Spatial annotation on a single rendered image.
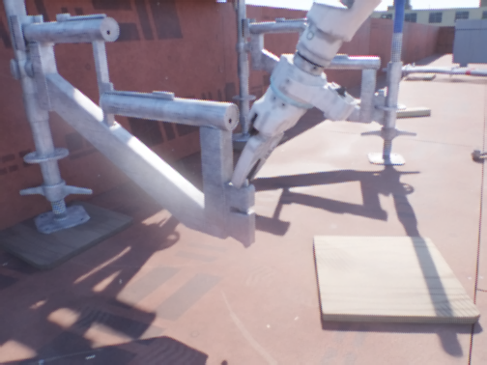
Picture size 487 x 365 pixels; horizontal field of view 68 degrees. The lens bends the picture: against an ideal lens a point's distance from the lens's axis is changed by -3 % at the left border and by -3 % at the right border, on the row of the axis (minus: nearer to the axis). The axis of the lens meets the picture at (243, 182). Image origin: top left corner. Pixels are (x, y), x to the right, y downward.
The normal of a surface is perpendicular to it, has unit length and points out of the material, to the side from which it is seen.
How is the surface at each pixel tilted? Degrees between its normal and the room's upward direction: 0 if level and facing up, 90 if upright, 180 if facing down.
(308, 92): 105
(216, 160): 90
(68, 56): 90
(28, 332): 0
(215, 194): 90
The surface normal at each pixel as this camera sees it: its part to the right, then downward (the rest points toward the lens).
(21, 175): 0.85, 0.17
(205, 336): -0.04, -0.93
